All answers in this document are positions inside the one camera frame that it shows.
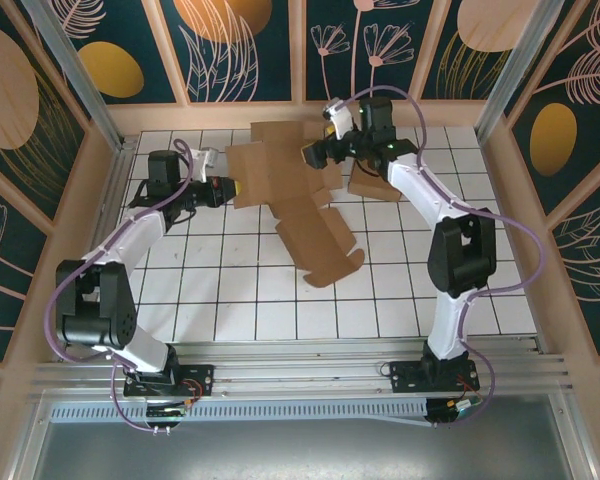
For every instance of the brown cardboard box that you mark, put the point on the brown cardboard box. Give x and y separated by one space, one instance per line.
290 190
365 187

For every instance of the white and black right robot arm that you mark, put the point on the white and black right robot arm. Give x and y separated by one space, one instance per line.
447 325

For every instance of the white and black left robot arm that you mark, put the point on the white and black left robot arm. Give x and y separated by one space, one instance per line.
125 240

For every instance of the grey metal sheet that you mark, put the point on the grey metal sheet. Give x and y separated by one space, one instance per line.
300 450

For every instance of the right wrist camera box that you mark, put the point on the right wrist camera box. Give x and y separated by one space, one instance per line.
340 117

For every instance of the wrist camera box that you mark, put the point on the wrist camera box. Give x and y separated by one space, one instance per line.
340 117
210 160

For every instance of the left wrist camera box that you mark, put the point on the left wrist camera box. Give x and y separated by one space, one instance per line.
210 160

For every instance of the aluminium side rail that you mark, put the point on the aluminium side rail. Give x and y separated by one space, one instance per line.
107 210

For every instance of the aluminium frame post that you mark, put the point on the aluminium frame post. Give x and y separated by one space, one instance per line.
510 65
75 65

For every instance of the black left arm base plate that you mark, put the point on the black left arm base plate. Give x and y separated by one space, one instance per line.
200 375

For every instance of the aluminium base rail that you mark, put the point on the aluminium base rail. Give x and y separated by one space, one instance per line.
305 370

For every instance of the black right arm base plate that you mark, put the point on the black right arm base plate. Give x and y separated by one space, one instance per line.
405 377

